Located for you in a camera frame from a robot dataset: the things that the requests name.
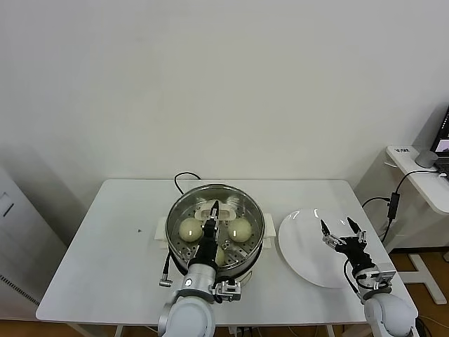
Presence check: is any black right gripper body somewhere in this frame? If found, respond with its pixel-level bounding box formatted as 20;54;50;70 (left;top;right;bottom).
336;237;375;274

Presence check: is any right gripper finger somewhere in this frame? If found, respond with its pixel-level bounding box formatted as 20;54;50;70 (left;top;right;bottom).
321;219;344;249
347;217;368;244

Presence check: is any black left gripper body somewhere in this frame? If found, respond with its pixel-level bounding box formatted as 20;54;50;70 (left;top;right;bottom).
191;221;222;267

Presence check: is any round glass pot lid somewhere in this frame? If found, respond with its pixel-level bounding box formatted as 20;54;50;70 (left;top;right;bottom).
166;185;264;271

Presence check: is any stainless steel steamer basket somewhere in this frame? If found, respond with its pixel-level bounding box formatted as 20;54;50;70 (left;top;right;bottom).
165;185;266;274

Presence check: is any white round plate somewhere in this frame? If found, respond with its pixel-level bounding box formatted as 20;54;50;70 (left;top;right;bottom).
278;209;366;289

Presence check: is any white electric cooker base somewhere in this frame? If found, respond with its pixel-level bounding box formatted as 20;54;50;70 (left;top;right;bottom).
154;213;275;305

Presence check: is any white side desk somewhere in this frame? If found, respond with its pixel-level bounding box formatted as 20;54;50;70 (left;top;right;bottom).
384;145;449;305

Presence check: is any grey cylinder speaker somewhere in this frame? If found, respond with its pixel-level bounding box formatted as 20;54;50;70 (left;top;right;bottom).
414;147;438;169

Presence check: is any open laptop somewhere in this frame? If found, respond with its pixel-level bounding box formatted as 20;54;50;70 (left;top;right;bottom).
430;103;449;173

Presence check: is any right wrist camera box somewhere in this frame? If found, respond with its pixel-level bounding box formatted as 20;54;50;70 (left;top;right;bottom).
368;269;396;291

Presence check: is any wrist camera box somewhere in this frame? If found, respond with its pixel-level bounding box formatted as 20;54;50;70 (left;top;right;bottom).
213;279;243;303
368;269;396;291

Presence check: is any black cable with adapter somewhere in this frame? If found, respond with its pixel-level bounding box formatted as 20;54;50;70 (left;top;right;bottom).
361;171;445;246

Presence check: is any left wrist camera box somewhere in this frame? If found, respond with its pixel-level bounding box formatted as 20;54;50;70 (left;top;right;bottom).
213;279;243;303

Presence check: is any black cooker power cord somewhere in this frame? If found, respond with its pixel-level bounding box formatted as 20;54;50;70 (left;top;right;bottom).
174;172;201;196

